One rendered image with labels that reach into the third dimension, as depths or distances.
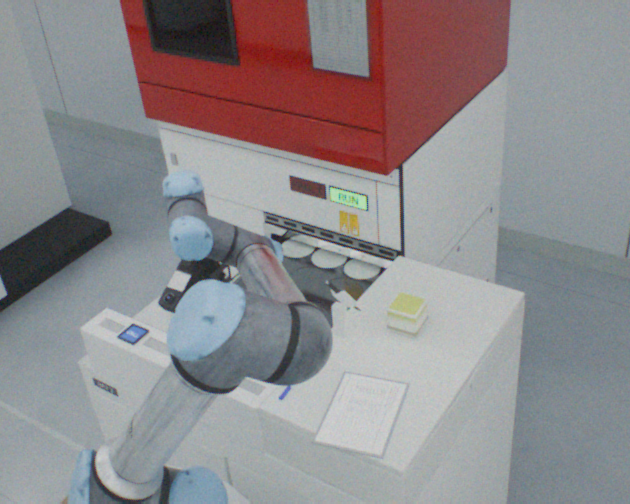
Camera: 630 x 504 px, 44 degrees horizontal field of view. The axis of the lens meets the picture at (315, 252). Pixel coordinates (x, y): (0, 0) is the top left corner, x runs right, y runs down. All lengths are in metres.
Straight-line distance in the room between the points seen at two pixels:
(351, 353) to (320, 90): 0.62
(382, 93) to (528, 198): 1.92
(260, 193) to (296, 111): 0.37
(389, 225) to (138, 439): 1.03
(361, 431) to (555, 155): 2.13
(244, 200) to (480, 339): 0.86
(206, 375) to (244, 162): 1.22
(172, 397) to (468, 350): 0.82
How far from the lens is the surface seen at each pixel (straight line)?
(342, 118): 1.88
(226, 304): 1.04
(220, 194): 2.36
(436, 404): 1.66
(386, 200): 1.99
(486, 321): 1.86
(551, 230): 3.68
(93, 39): 4.95
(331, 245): 2.16
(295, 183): 2.14
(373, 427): 1.61
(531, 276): 3.62
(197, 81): 2.14
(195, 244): 1.40
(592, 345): 3.31
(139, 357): 1.88
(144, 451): 1.24
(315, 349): 1.10
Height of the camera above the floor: 2.16
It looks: 35 degrees down
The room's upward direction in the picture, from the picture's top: 6 degrees counter-clockwise
